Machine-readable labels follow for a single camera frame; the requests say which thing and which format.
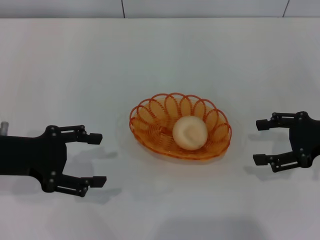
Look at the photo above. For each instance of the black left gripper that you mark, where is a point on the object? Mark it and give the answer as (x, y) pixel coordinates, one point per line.
(27, 155)

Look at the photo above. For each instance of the pale round bread bun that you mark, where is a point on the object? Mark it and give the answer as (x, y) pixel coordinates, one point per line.
(190, 133)

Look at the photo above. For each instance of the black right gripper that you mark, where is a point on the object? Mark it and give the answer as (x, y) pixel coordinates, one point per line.
(307, 140)

